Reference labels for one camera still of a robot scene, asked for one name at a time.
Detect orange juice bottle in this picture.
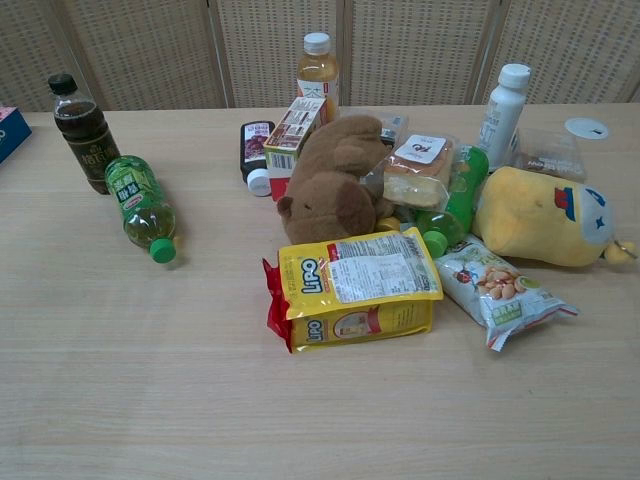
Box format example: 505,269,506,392
296,32,341,123

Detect red white carton box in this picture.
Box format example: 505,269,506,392
262,95,329,202

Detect green soda bottle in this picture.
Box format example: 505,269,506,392
412,145,491,260

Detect clear plastic cup with lid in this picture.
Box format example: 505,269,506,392
512,117,611,184

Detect dark tea bottle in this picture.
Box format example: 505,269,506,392
47,73,122,196

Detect woven folding screen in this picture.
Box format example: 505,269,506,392
0,0,640,113

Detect white nut snack bag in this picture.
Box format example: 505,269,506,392
435,234,581,352

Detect dark juice bottle white cap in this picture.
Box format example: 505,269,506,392
239,120,277,198

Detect yellow Lipo biscuit bag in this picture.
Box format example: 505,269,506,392
262,226,445,355

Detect white yogurt bottle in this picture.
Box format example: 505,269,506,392
478,63,530,172

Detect clear wrapped snack packet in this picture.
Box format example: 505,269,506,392
375,112,410,143

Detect green tea bottle green cap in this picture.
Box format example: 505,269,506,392
104,154,179,264

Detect blue box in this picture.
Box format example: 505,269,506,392
0,105,33,165

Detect brown capybara plush toy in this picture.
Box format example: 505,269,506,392
276,115,396,246

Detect wrapped bread package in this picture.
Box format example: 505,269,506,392
360,132,455,211

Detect yellow plush toy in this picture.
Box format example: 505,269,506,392
471,165,639,268

